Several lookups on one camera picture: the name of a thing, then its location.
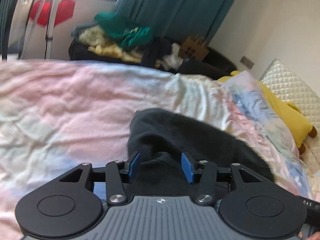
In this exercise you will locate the black fleece hoodie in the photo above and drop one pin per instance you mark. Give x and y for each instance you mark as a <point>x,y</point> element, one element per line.
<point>161,137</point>

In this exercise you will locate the pastel tie-dye bed sheet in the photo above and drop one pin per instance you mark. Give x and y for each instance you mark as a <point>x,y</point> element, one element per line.
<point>58,114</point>

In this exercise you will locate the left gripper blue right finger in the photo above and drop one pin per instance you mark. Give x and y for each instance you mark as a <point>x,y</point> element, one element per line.
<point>203,174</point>

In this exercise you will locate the right teal curtain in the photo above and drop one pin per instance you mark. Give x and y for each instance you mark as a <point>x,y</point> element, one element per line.
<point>176,19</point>

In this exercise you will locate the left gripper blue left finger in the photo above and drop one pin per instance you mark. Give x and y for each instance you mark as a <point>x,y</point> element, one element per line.
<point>118,173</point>

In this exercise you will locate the brown paper bag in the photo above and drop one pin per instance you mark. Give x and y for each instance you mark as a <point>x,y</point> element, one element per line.
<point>194,47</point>

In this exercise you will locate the left teal curtain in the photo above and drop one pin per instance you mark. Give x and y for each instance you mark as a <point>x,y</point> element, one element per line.
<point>5,8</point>

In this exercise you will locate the yellow plush toy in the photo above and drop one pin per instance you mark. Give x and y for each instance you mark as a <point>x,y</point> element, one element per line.
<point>285,107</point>

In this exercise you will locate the white garment on chair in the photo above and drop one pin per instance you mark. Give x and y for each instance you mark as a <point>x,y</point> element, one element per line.
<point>172,61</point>

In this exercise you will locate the green sweatshirt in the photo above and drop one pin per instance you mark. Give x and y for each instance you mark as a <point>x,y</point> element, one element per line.
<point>125,33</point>

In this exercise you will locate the white quilted pillow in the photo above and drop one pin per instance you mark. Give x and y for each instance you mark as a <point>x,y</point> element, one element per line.
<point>289,87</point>

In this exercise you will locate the yellow fuzzy garment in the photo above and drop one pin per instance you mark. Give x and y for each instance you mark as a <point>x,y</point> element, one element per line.
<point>100,44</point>

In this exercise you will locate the teal curtain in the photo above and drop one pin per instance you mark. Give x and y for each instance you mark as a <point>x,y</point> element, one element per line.
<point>176,19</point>
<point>5,8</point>

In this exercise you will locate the wall outlet switch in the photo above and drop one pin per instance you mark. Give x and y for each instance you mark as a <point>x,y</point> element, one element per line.
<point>247,62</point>

